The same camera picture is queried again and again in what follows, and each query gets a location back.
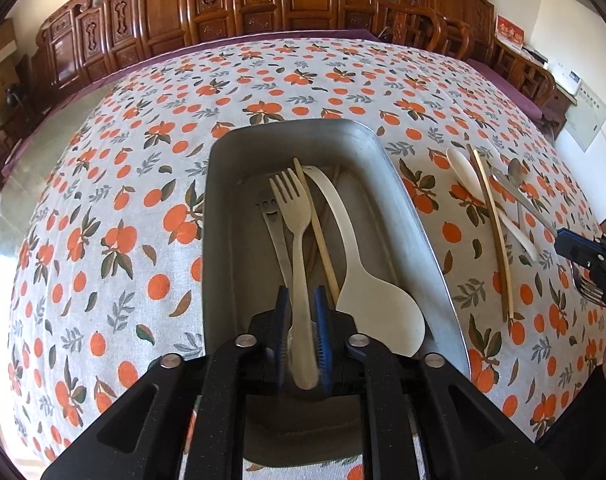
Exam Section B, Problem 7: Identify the orange print tablecloth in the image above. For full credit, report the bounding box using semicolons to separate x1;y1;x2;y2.
7;38;606;467

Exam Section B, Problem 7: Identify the carved wooden sofa bench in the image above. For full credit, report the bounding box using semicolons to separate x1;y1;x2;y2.
29;0;447;106

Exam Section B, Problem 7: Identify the metal smiley fork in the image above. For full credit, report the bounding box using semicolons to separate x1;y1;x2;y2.
257;190;292;288

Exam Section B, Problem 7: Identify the small cream spoon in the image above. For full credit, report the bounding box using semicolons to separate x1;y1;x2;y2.
446;148;538;260

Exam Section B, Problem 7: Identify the light wooden chopstick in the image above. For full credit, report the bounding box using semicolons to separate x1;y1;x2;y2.
293;157;340;304

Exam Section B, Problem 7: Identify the cream plastic fork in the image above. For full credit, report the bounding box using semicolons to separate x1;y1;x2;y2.
269;168;319;390

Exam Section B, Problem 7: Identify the metal rectangular tray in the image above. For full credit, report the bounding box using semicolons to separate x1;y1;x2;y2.
201;117;473;466

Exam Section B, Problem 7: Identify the dark wooden chopstick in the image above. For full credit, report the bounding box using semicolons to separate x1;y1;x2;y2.
466;144;515;324

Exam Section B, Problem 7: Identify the purple sofa cushion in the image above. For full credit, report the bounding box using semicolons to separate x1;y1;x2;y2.
2;27;385;172

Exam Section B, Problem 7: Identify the red calendar card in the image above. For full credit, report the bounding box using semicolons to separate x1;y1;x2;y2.
495;14;524;50

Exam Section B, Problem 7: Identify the white wall cabinet panel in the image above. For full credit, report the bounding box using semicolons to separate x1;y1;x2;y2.
565;80;606;152

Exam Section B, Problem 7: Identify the carved wooden armchair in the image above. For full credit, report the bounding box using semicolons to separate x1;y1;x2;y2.
375;0;555;107

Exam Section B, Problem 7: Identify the cardboard box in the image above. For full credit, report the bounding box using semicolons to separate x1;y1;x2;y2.
0;18;16;60

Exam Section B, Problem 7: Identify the wooden side table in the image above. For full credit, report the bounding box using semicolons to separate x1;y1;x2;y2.
540;82;578;136

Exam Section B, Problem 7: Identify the large white ladle spoon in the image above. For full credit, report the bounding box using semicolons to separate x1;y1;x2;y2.
303;166;425;358

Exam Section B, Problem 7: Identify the purple armchair cushion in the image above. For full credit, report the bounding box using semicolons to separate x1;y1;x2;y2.
466;58;543;122

